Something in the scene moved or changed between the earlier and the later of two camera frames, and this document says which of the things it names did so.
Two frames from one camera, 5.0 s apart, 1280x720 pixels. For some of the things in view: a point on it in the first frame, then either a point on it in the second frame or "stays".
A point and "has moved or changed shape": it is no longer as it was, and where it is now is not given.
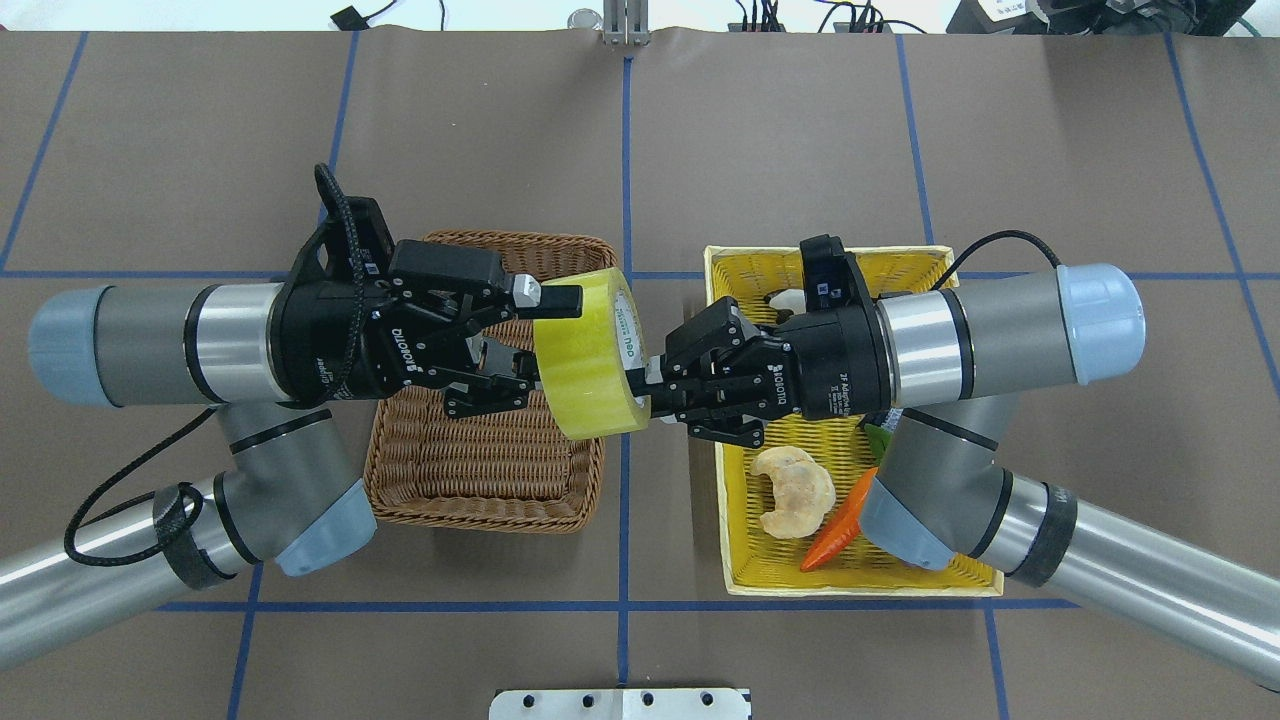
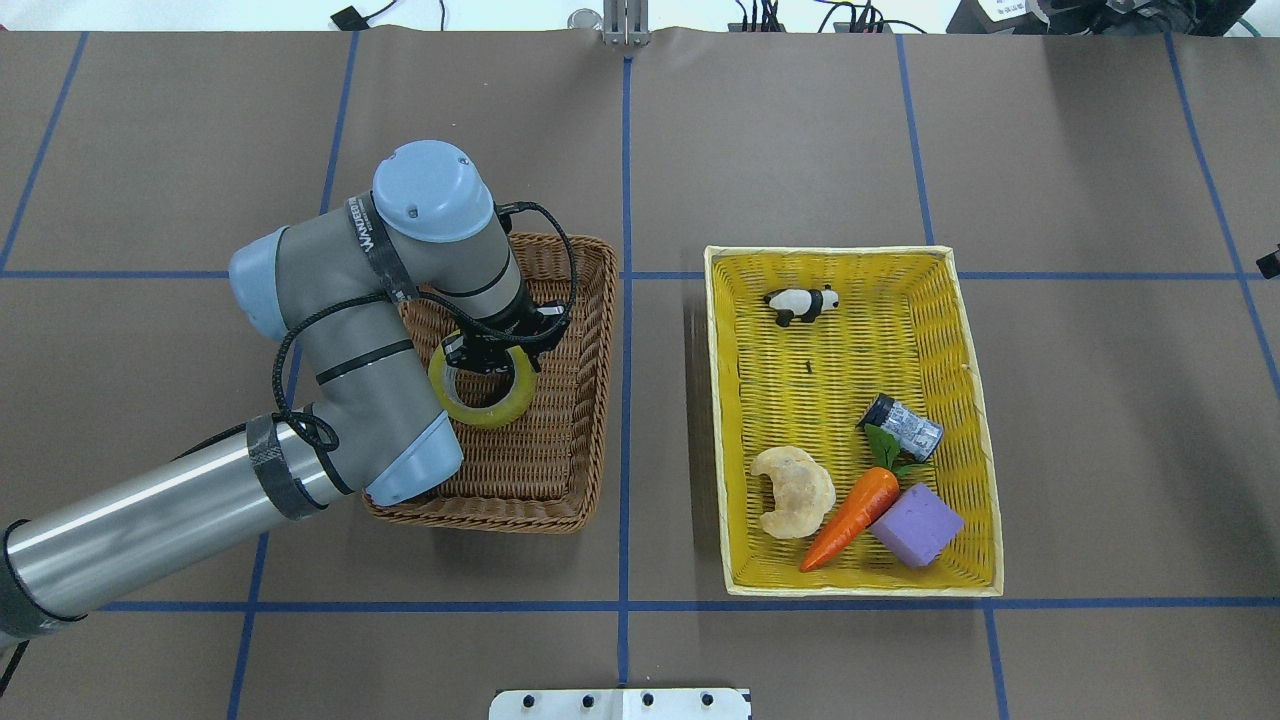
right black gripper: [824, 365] to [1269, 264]
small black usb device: [349, 19] stays
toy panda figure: [786, 302] stays
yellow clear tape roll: [587, 359] has moved or changed shape
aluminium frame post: [626, 22] stays
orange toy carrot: [846, 528] stays
